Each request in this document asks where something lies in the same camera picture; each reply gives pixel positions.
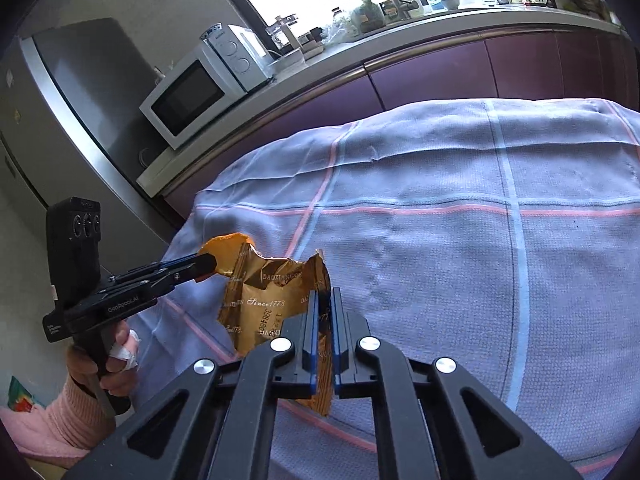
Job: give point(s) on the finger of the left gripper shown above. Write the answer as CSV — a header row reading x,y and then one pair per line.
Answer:
x,y
168,273

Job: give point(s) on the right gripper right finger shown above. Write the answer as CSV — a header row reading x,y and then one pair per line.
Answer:
x,y
434,420

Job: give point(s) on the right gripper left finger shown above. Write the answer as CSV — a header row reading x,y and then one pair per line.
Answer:
x,y
214,421

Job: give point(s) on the gold snack wrapper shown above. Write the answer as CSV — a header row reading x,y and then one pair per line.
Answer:
x,y
261,292

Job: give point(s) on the purple kitchen base cabinets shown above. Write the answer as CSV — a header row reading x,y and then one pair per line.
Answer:
x,y
531,64

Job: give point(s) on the left hand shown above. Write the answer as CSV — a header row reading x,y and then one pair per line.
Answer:
x,y
121,373

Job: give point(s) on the silver refrigerator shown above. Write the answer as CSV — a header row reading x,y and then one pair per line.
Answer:
x,y
71,126

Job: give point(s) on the grey checked tablecloth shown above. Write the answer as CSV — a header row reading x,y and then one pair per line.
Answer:
x,y
501,233

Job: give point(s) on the white microwave oven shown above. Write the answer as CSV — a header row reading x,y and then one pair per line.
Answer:
x,y
228,64

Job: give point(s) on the black left gripper camera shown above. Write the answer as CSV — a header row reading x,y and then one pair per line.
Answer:
x,y
73,233

